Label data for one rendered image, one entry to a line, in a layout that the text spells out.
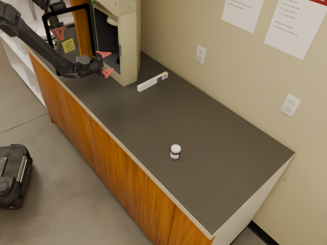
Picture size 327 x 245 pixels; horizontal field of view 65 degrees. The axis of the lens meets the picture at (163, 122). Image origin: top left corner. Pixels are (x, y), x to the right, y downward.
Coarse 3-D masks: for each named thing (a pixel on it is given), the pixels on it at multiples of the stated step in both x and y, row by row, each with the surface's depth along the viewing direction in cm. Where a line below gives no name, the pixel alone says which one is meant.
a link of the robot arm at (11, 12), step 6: (0, 0) 96; (0, 6) 95; (6, 6) 98; (0, 12) 94; (6, 12) 97; (12, 12) 99; (0, 18) 95; (6, 18) 95; (12, 18) 98; (12, 24) 98
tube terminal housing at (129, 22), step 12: (120, 0) 134; (132, 0) 139; (108, 12) 146; (120, 12) 138; (132, 12) 143; (120, 24) 142; (132, 24) 148; (96, 36) 170; (120, 36) 148; (132, 36) 153; (132, 48) 158; (120, 60) 159; (132, 60) 163; (132, 72) 170
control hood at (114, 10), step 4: (96, 0) 129; (100, 0) 127; (104, 0) 128; (108, 0) 129; (112, 0) 131; (116, 0) 132; (100, 4) 132; (104, 4) 129; (108, 4) 130; (112, 4) 132; (116, 4) 133; (104, 8) 137; (108, 8) 132; (112, 8) 133; (116, 8) 135; (112, 12) 135; (116, 12) 136; (116, 16) 137
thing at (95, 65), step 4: (92, 56) 138; (96, 60) 136; (92, 64) 136; (96, 64) 137; (92, 68) 135; (96, 68) 137; (100, 68) 138; (92, 72) 137; (96, 72) 143; (100, 72) 139
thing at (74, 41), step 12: (72, 12) 150; (84, 12) 156; (48, 24) 144; (60, 24) 149; (72, 24) 154; (84, 24) 160; (60, 36) 153; (72, 36) 159; (84, 36) 165; (60, 48) 157; (72, 48) 163; (84, 48) 170; (72, 60) 168
